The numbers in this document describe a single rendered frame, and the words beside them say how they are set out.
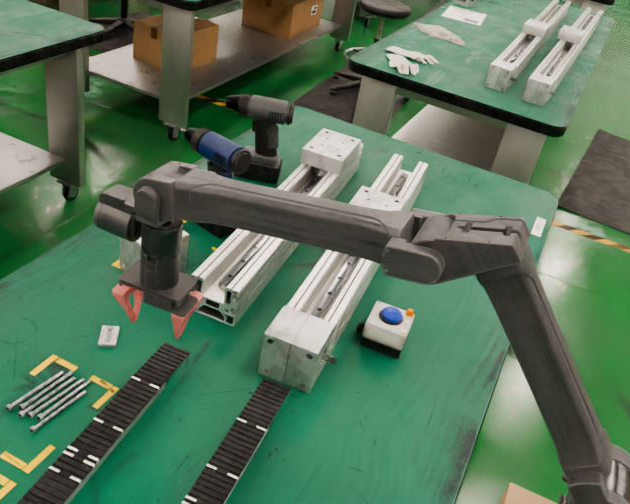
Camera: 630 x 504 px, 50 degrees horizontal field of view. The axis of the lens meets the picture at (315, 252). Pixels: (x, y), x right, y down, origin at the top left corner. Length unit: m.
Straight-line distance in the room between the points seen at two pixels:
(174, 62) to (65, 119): 0.82
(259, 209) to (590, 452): 0.50
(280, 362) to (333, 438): 0.16
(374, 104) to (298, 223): 2.17
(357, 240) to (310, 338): 0.39
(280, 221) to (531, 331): 0.33
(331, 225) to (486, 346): 0.68
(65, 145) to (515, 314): 2.44
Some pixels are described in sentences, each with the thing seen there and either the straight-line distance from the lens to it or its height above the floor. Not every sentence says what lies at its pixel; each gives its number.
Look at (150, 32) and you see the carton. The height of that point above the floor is 0.41.
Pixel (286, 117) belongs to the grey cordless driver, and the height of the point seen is 0.97.
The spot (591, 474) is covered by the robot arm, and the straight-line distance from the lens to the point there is 0.91.
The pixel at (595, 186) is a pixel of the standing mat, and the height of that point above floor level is 0.01.
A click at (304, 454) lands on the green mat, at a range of 1.11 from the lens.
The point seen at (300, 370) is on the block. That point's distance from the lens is 1.17.
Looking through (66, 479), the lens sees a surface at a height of 0.81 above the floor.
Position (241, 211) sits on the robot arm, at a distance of 0.87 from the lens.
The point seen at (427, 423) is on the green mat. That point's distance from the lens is 1.22.
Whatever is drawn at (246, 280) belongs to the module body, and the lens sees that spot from 1.28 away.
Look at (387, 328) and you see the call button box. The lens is 1.28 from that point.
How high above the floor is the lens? 1.63
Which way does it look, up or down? 33 degrees down
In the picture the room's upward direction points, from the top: 12 degrees clockwise
